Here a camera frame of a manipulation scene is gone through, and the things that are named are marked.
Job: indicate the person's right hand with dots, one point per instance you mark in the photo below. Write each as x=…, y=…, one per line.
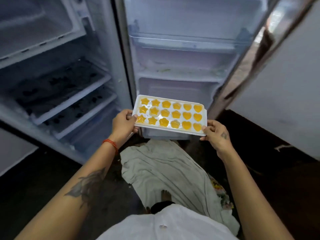
x=220, y=139

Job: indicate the person's left hand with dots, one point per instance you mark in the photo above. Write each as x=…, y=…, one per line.
x=122, y=126

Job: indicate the white ice tray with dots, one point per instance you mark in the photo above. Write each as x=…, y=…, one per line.
x=170, y=128

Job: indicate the white refrigerator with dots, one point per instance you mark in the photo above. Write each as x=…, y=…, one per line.
x=110, y=47

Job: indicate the person's right forearm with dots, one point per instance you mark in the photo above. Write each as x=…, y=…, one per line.
x=255, y=202

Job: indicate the person's left forearm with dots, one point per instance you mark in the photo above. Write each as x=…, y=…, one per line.
x=65, y=202

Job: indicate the person's foot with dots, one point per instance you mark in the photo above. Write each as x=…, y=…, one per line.
x=166, y=196

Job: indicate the floral patterned cloth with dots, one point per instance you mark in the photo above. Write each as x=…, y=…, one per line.
x=222, y=194

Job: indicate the crumpled white cloth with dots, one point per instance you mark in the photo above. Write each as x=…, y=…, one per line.
x=162, y=167

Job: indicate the pale pink shirt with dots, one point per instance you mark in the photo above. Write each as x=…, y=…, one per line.
x=170, y=227

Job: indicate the white freezer compartment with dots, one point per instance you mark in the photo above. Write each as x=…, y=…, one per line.
x=37, y=24

